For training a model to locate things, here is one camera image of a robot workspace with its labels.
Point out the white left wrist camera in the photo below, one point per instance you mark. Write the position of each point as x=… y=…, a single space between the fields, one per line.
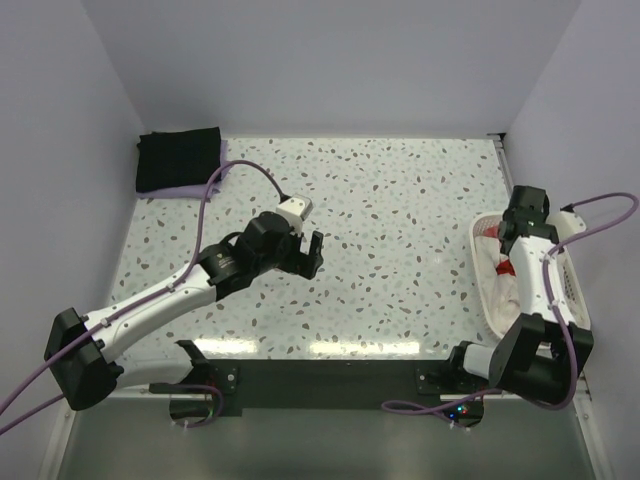
x=295 y=210

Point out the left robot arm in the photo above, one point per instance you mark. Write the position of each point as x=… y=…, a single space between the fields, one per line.
x=82 y=351

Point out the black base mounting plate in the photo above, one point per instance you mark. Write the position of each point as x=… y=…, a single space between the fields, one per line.
x=228 y=388

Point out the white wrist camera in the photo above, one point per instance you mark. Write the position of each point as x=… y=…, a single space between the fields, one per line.
x=295 y=210
x=567 y=224

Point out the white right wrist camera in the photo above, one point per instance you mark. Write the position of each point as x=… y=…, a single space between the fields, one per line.
x=567 y=224

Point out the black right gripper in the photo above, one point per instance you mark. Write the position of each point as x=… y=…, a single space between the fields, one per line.
x=544 y=220

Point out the white plastic laundry basket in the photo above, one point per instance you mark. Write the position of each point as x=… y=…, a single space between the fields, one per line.
x=574 y=297

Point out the white t shirt red print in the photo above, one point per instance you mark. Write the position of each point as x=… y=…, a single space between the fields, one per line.
x=496 y=280

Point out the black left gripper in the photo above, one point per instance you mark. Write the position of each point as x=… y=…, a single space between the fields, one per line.
x=300 y=263

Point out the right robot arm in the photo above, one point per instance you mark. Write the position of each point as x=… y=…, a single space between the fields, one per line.
x=542 y=344

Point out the folded black t shirt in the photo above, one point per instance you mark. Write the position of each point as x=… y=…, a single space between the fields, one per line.
x=177 y=159

